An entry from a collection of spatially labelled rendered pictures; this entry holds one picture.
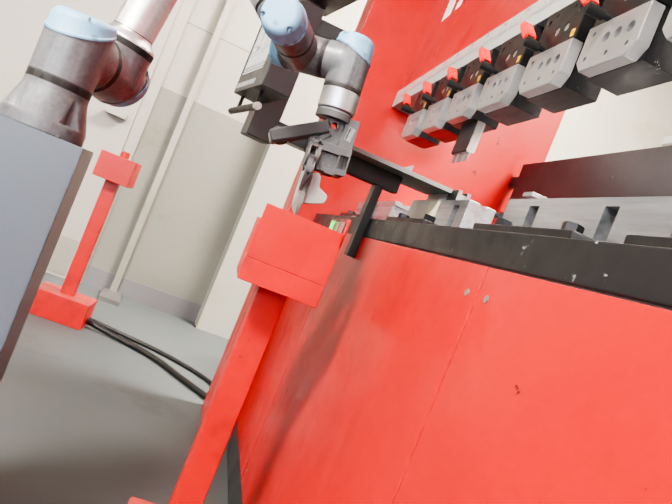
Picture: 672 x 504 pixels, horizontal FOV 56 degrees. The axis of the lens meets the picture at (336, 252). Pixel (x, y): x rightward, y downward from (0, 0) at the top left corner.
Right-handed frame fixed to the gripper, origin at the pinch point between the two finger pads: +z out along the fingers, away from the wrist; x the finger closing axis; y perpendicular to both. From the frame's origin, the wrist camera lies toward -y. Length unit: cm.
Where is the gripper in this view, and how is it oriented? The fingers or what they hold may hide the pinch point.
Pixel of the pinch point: (293, 208)
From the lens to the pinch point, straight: 123.5
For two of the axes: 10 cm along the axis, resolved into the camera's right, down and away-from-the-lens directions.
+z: -3.0, 9.5, 0.2
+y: 9.4, 2.9, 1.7
